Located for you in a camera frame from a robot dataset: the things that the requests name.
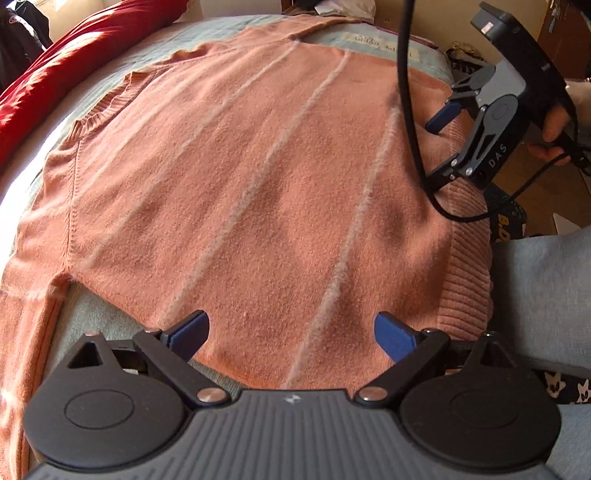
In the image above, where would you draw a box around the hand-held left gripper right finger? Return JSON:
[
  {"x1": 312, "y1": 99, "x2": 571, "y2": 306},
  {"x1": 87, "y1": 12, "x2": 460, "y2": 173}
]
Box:
[{"x1": 353, "y1": 311, "x2": 525, "y2": 409}]

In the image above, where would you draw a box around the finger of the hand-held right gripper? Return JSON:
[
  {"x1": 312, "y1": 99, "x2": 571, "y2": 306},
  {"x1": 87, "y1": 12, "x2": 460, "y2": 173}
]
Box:
[
  {"x1": 425, "y1": 65, "x2": 498, "y2": 136},
  {"x1": 425, "y1": 102, "x2": 504, "y2": 192}
]

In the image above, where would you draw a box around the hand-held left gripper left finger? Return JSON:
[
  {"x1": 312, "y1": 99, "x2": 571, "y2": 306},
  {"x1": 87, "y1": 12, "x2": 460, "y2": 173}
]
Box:
[{"x1": 67, "y1": 310, "x2": 232, "y2": 409}]

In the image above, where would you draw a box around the pink knit sweater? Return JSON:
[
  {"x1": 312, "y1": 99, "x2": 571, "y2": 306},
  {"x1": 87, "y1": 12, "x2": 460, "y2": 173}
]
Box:
[{"x1": 0, "y1": 16, "x2": 495, "y2": 480}]

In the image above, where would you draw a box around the person's right hand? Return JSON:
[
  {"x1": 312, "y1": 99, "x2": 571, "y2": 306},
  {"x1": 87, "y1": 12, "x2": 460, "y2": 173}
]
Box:
[{"x1": 527, "y1": 102, "x2": 579, "y2": 161}]

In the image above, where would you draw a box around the wooden cabinet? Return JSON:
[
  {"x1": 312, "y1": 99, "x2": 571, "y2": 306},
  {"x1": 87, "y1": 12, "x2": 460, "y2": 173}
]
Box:
[{"x1": 538, "y1": 0, "x2": 591, "y2": 81}]

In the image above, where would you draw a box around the black bag with yellow print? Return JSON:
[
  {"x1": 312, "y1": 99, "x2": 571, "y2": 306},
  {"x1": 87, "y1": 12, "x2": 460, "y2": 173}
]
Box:
[{"x1": 482, "y1": 182, "x2": 529, "y2": 243}]

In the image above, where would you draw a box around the white paper sheet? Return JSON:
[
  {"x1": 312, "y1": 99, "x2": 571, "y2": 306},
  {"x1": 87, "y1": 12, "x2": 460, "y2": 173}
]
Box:
[{"x1": 553, "y1": 211, "x2": 583, "y2": 237}]

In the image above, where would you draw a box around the cluttered cloth pile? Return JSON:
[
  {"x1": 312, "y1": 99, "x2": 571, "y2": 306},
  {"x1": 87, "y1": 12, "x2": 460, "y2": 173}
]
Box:
[{"x1": 281, "y1": 0, "x2": 379, "y2": 24}]

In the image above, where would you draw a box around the person's leg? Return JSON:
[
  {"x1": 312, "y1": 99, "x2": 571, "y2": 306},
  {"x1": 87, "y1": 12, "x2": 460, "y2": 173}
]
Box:
[{"x1": 487, "y1": 233, "x2": 591, "y2": 480}]

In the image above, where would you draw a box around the dark star print cloth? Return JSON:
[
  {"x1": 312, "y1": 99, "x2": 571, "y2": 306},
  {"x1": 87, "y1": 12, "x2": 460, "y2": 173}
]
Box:
[{"x1": 538, "y1": 367, "x2": 591, "y2": 407}]

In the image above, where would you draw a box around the red quilt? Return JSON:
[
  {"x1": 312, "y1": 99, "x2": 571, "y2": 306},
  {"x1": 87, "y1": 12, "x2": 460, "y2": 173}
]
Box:
[{"x1": 0, "y1": 0, "x2": 192, "y2": 178}]

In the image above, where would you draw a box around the black jacket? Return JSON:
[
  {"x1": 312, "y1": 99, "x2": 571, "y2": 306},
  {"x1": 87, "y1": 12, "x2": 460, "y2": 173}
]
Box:
[{"x1": 0, "y1": 0, "x2": 54, "y2": 90}]

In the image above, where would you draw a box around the black cable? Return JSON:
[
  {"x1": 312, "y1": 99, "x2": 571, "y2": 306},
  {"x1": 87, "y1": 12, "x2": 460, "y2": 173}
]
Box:
[{"x1": 396, "y1": 0, "x2": 573, "y2": 223}]

